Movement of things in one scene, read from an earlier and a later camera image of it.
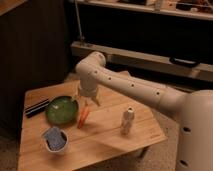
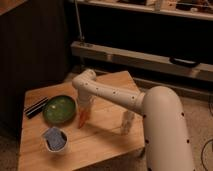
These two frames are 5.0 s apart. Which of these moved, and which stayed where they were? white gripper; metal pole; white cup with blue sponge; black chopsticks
Moved: white gripper
Stayed: black chopsticks; metal pole; white cup with blue sponge
